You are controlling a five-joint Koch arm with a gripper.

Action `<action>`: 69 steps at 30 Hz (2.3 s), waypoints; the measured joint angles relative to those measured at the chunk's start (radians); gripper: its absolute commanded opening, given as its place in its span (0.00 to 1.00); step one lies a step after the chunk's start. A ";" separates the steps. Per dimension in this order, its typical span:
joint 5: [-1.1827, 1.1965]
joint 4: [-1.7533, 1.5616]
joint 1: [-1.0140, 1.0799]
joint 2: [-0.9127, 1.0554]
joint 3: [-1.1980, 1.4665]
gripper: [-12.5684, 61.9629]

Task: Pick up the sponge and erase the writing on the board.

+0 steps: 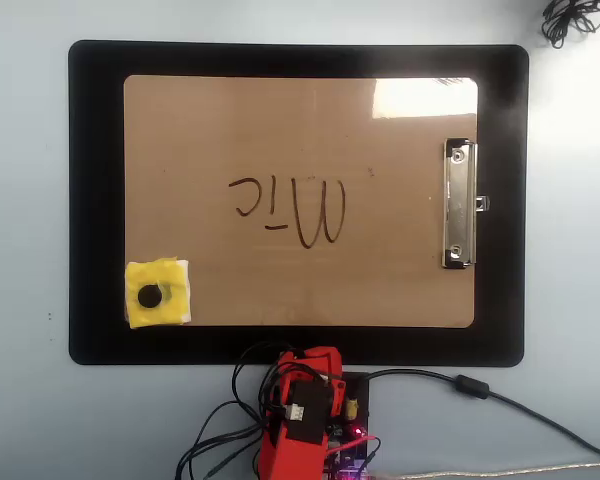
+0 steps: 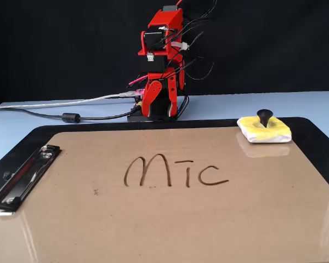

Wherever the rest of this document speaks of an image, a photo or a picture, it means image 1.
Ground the silver braided USB cable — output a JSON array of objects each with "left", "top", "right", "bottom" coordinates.
[{"left": 374, "top": 460, "right": 600, "bottom": 480}]

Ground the black power cable with ferrite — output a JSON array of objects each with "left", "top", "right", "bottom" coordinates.
[{"left": 362, "top": 368, "right": 600, "bottom": 461}]

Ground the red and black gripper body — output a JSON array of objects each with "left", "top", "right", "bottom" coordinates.
[{"left": 278, "top": 345, "right": 346, "bottom": 384}]

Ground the brown clipboard board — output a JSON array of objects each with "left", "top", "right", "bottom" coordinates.
[{"left": 123, "top": 74, "right": 480, "bottom": 330}]

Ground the yellow sponge with black knob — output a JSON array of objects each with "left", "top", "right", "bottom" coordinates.
[{"left": 124, "top": 257, "right": 192, "bottom": 330}]

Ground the red wire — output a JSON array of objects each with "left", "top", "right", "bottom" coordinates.
[{"left": 329, "top": 434, "right": 382, "bottom": 471}]

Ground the black servo wire bundle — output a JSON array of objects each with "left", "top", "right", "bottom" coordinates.
[{"left": 174, "top": 341, "right": 294, "bottom": 480}]

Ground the black robot base with electronics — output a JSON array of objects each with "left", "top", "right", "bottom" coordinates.
[{"left": 324, "top": 372, "right": 372, "bottom": 480}]

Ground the silver metal clipboard clip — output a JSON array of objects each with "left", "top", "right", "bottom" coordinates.
[{"left": 440, "top": 138, "right": 491, "bottom": 270}]

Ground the black rectangular mat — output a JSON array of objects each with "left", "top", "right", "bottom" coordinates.
[{"left": 68, "top": 39, "right": 530, "bottom": 367}]

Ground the coiled thin black cable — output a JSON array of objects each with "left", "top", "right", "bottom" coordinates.
[{"left": 540, "top": 0, "right": 600, "bottom": 50}]

